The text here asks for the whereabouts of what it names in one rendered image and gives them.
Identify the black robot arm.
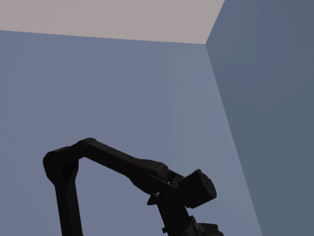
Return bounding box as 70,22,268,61
43,137,217,236

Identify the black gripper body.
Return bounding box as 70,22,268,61
162,212,224,236

